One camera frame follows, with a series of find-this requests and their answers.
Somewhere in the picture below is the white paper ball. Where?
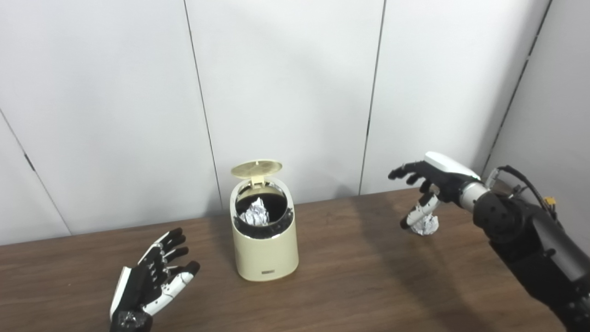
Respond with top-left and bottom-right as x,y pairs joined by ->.
410,214 -> 440,236
238,197 -> 270,226

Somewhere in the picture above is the white and black left hand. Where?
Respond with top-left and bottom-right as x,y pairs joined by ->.
109,228 -> 201,332

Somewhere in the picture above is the cream-colored lidded bin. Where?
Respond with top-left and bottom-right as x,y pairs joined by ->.
230,160 -> 299,282

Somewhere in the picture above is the white and black right hand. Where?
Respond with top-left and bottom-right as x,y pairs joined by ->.
388,152 -> 482,230

